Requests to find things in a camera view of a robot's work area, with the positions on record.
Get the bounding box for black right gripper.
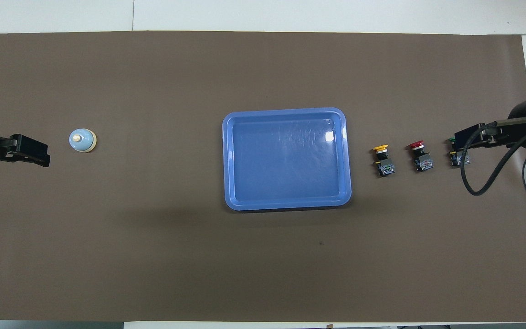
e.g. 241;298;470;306
454;97;526;153

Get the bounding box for green push button switch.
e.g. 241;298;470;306
446;136;472;168

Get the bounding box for red push button switch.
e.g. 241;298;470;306
407;141;434;173

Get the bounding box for light blue desk bell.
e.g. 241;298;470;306
69;129;97;153

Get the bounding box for yellow push button switch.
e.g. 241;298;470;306
372;144;395;178

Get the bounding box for blue plastic tray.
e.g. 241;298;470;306
222;107;352;212

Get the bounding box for brown table mat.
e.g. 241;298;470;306
0;31;526;323

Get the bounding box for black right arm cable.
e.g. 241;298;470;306
460;120;526;197

